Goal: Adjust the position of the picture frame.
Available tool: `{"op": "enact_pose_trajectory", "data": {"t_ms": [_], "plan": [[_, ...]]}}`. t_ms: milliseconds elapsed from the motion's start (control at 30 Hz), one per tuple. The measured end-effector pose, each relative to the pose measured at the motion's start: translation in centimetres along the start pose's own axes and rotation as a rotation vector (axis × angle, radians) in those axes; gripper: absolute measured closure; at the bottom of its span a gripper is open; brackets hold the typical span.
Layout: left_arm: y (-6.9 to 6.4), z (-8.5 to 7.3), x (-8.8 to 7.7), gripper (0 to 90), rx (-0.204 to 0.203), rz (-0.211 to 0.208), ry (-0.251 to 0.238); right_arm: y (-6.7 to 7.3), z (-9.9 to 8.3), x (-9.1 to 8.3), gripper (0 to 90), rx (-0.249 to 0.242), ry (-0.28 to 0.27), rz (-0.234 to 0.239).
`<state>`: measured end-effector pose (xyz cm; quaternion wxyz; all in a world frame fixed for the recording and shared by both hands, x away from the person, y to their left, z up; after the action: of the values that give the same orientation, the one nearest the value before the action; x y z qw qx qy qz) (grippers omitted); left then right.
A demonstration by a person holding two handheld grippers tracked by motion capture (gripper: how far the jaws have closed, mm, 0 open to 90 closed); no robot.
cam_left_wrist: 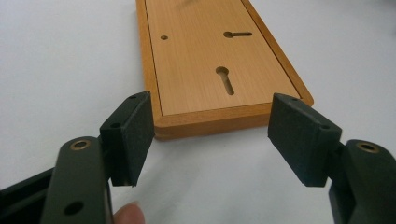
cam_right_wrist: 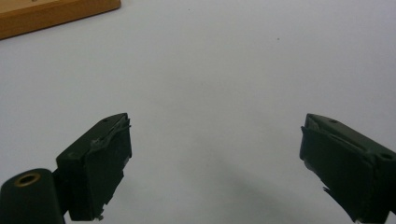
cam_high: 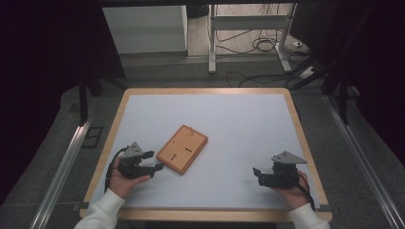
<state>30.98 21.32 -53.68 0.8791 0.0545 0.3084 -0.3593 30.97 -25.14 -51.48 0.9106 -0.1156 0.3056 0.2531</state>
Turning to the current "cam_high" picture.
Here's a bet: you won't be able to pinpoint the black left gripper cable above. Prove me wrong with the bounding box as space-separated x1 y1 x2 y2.
104 147 129 194

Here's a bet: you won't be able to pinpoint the white metal desk frame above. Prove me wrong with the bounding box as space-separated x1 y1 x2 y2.
207 3 298 74

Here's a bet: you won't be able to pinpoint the black floor cables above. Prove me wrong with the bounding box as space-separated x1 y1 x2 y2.
215 3 319 89

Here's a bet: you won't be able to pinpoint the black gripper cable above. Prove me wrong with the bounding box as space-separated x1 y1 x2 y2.
104 147 129 194
295 171 317 212

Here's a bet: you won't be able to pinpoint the dark curtain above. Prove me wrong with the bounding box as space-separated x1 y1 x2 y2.
289 0 405 160
0 0 127 204

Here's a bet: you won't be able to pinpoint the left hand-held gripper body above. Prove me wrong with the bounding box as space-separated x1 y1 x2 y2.
117 141 157 179

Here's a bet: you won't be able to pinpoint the black metal stand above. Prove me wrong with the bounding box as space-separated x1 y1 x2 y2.
321 68 352 126
77 68 128 126

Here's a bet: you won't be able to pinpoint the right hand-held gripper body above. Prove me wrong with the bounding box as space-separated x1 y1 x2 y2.
268 150 309 191

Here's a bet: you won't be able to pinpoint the white power strip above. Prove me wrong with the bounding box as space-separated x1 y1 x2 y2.
299 66 318 80

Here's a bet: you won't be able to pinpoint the person's right hand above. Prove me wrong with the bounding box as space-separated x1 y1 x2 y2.
270 170 310 211

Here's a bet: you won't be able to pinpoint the white cabinet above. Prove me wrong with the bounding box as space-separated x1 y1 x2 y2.
102 5 189 55

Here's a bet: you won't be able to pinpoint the aluminium floor rail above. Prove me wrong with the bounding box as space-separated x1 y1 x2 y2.
29 115 94 229
323 94 405 229

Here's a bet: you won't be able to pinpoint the orange wooden board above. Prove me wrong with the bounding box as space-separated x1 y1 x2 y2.
156 124 209 177

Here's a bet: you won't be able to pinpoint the person's left hand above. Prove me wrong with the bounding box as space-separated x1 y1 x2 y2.
108 156 153 200

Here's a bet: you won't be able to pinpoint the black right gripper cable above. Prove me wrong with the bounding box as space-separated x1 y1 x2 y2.
295 171 317 212

